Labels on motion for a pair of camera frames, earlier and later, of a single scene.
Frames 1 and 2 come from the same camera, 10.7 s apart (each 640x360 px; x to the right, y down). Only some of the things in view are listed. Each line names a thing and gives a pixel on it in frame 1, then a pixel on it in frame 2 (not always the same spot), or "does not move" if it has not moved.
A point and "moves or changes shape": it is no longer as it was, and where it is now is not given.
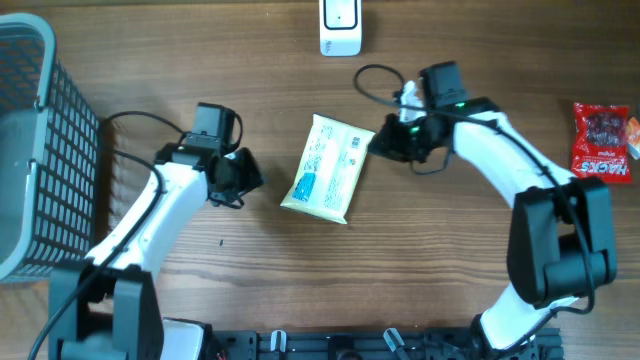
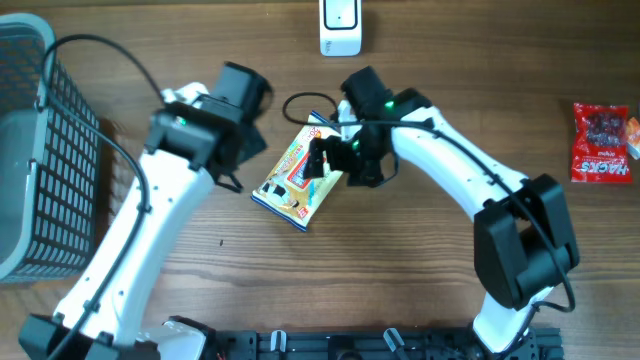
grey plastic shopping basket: (49, 157) does not move
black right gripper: (387, 142) -> (319, 145)
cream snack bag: (329, 169) moves or changes shape
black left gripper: (253, 178) -> (258, 142)
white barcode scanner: (340, 28) does not move
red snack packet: (601, 144) does not move
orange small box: (633, 137) does not move
